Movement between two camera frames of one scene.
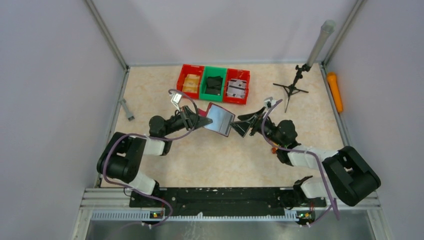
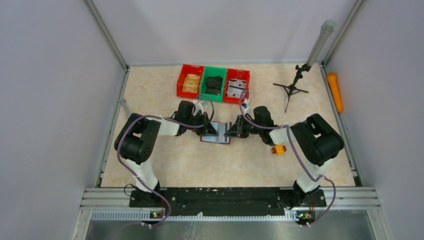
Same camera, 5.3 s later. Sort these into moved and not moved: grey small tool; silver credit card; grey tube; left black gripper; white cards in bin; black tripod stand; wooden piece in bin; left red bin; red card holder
Moved: silver credit card; red card holder; left black gripper
Not moved: wooden piece in bin; white cards in bin; grey tube; left red bin; black tripod stand; grey small tool
